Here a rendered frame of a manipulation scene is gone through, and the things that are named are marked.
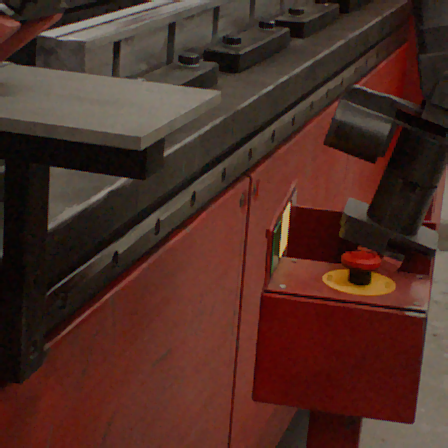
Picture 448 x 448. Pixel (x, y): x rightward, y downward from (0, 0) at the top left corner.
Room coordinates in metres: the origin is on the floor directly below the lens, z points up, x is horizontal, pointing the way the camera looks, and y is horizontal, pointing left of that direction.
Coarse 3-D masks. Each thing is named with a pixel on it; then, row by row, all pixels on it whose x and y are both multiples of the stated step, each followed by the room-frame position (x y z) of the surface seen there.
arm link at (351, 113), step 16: (352, 96) 1.25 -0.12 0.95; (368, 96) 1.25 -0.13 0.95; (384, 96) 1.25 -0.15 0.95; (432, 96) 1.22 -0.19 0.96; (336, 112) 1.24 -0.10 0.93; (352, 112) 1.24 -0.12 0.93; (368, 112) 1.25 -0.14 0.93; (384, 112) 1.25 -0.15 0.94; (416, 112) 1.24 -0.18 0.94; (432, 112) 1.22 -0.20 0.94; (336, 128) 1.24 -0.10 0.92; (352, 128) 1.24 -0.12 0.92; (368, 128) 1.24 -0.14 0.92; (384, 128) 1.24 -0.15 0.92; (336, 144) 1.25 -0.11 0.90; (352, 144) 1.24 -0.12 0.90; (368, 144) 1.23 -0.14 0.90; (368, 160) 1.25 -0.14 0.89
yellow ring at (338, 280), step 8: (328, 272) 1.19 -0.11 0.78; (336, 272) 1.19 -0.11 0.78; (344, 272) 1.19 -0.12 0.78; (328, 280) 1.16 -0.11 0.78; (336, 280) 1.17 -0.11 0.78; (344, 280) 1.17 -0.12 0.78; (376, 280) 1.18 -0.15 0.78; (384, 280) 1.18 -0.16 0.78; (336, 288) 1.14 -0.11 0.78; (344, 288) 1.14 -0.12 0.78; (352, 288) 1.15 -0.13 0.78; (360, 288) 1.15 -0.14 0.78; (368, 288) 1.15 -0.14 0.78; (376, 288) 1.15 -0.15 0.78; (384, 288) 1.15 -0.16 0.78; (392, 288) 1.16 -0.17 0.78
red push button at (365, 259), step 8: (344, 256) 1.16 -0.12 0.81; (352, 256) 1.16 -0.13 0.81; (360, 256) 1.16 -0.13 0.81; (368, 256) 1.16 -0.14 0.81; (376, 256) 1.17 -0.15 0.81; (344, 264) 1.16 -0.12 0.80; (352, 264) 1.15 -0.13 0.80; (360, 264) 1.15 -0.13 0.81; (368, 264) 1.15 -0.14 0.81; (376, 264) 1.15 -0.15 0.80; (352, 272) 1.16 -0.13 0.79; (360, 272) 1.16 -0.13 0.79; (368, 272) 1.16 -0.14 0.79; (352, 280) 1.16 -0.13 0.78; (360, 280) 1.16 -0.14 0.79; (368, 280) 1.16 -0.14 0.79
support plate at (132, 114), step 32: (0, 64) 1.00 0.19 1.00; (0, 96) 0.88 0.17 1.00; (32, 96) 0.88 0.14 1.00; (64, 96) 0.89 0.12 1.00; (96, 96) 0.90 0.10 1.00; (128, 96) 0.91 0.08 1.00; (160, 96) 0.92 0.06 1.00; (192, 96) 0.93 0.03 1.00; (0, 128) 0.81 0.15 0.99; (32, 128) 0.81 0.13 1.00; (64, 128) 0.80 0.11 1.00; (96, 128) 0.80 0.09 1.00; (128, 128) 0.81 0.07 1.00; (160, 128) 0.82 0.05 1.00
